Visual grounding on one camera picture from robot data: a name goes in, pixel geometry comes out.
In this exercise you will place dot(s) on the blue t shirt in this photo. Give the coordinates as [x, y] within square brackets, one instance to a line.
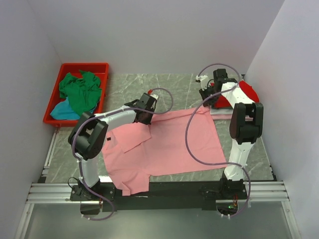
[64, 111]

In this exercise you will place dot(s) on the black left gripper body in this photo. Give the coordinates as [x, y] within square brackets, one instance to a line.
[147, 119]

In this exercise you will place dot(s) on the aluminium frame rail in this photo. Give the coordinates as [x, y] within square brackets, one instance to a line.
[49, 214]

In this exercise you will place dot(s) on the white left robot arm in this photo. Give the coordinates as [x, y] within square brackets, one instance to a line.
[88, 137]

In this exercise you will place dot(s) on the green t shirt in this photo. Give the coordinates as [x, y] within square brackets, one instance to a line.
[82, 93]

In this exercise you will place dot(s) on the red plastic bin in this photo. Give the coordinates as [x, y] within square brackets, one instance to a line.
[99, 69]

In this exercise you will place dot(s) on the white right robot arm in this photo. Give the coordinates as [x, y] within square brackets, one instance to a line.
[246, 123]

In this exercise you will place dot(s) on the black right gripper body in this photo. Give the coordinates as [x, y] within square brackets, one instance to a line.
[208, 91]

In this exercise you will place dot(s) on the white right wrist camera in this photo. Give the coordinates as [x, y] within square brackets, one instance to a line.
[203, 80]

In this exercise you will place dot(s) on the folded red t shirt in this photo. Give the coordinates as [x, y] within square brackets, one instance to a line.
[246, 88]

